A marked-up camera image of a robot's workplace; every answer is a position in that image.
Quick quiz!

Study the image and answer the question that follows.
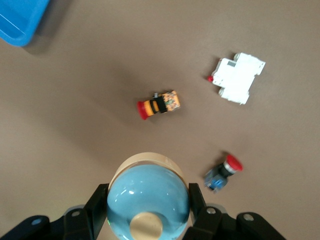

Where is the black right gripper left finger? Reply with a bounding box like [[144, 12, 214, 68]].
[[0, 183, 110, 240]]

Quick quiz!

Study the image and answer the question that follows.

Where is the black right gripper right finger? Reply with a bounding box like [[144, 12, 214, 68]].
[[183, 182, 288, 240]]

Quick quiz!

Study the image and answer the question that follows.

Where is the light blue call bell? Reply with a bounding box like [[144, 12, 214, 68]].
[[105, 151, 191, 240]]

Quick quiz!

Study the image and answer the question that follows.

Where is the red push button blue body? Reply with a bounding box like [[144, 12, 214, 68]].
[[202, 153, 244, 194]]

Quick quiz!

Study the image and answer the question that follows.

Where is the orange emergency stop button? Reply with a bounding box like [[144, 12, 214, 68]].
[[136, 89, 182, 121]]

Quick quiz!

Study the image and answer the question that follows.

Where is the white circuit breaker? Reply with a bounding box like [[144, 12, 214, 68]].
[[206, 51, 267, 106]]

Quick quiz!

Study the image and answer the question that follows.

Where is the blue plastic tray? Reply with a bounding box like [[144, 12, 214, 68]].
[[0, 0, 51, 48]]

